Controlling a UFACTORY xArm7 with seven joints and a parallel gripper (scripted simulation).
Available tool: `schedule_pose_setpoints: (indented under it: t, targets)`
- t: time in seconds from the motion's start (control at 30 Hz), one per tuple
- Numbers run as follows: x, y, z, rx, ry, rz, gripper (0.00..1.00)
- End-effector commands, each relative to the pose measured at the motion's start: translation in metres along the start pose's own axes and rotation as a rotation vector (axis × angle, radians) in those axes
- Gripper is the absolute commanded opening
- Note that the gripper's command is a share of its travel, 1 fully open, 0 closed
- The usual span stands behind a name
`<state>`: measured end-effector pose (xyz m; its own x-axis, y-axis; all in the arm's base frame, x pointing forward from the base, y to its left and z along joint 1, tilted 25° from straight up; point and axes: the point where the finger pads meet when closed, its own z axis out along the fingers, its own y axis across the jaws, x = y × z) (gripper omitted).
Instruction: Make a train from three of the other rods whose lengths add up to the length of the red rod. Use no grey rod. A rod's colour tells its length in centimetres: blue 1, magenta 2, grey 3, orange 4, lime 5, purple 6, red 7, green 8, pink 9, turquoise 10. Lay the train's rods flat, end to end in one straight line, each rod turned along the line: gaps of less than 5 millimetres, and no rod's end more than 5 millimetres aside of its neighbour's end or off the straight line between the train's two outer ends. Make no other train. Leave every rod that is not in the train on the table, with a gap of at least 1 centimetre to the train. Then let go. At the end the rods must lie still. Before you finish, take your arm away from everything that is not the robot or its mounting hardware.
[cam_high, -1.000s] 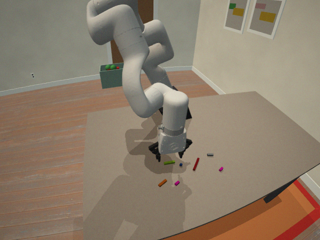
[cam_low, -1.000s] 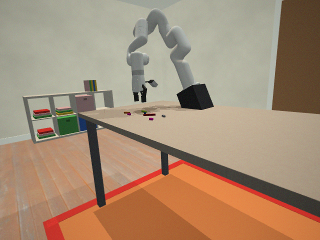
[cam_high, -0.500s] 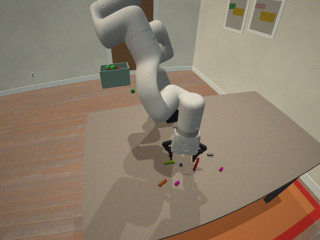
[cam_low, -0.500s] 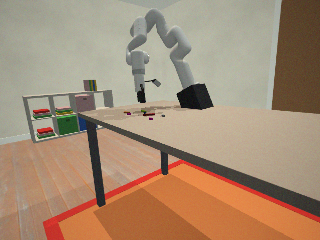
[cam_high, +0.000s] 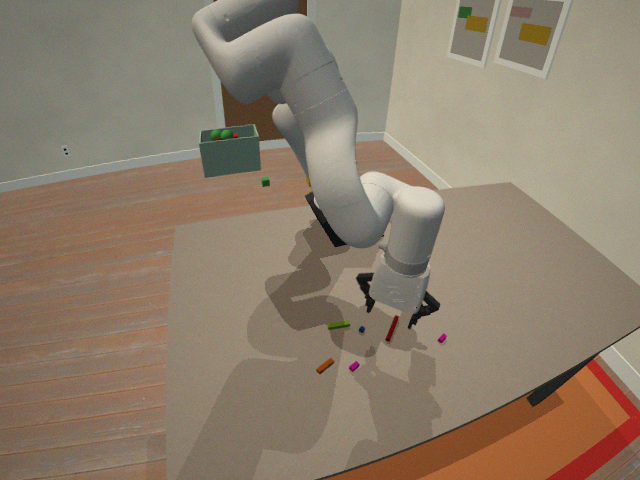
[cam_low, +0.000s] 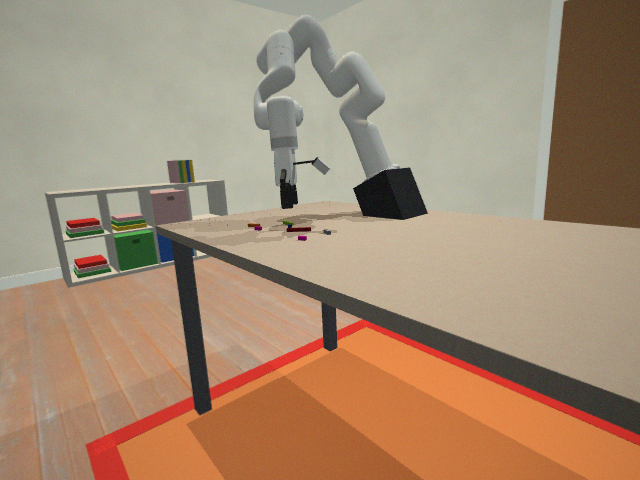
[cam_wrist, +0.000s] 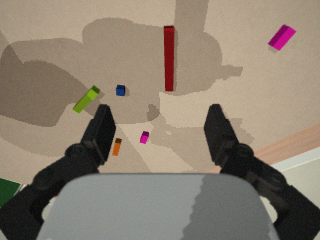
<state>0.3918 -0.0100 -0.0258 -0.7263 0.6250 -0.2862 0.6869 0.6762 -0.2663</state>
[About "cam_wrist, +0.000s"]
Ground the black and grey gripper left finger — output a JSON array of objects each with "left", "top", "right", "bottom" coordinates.
[{"left": 0, "top": 104, "right": 116, "bottom": 240}]

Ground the orange rectangular bar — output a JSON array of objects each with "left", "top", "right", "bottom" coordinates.
[{"left": 112, "top": 138, "right": 122, "bottom": 156}]

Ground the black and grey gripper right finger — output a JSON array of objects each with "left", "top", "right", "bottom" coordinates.
[{"left": 204, "top": 104, "right": 320, "bottom": 240}]

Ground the small blue block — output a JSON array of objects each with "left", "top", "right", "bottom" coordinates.
[{"left": 116, "top": 85, "right": 125, "bottom": 96}]

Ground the lime green rod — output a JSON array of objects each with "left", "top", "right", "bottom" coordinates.
[{"left": 73, "top": 85, "right": 100, "bottom": 114}]

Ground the red rod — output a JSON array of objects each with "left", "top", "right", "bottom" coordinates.
[{"left": 164, "top": 26, "right": 174, "bottom": 91}]

